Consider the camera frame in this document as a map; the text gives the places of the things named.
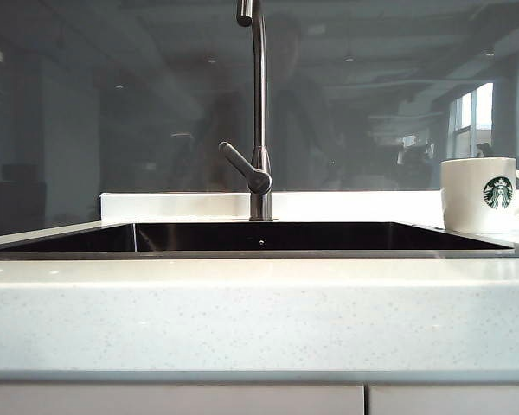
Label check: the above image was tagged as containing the steel faucet lever handle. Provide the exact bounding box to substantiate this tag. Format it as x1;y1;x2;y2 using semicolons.
217;141;273;194

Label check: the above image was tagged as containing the white Starbucks ceramic mug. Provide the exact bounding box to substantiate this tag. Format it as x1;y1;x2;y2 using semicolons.
440;157;519;235

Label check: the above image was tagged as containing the black sink basin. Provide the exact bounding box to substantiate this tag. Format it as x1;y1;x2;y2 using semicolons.
0;220;516;254

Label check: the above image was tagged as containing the tall steel faucet spout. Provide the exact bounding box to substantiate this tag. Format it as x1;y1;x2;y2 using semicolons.
235;0;274;222

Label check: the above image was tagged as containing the wide grey cabinet door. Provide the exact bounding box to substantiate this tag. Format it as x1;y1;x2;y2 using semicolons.
0;381;367;415

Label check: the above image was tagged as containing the narrow grey cabinet door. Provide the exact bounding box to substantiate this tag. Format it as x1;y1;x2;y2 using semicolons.
368;383;519;415

